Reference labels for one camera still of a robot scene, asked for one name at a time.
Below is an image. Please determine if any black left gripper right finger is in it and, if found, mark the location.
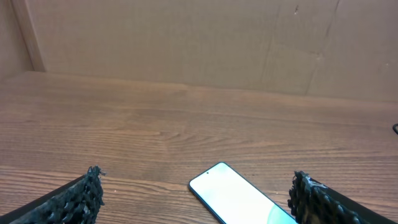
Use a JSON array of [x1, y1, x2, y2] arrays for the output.
[[287, 171, 397, 224]]

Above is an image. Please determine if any smartphone with lit screen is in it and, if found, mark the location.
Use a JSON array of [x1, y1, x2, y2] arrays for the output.
[[188, 162, 296, 224]]

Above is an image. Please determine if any brown cardboard panel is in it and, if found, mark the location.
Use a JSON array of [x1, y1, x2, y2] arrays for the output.
[[1, 0, 397, 102]]

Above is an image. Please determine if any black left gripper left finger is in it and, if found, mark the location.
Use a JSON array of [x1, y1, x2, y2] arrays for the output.
[[1, 166, 104, 224]]

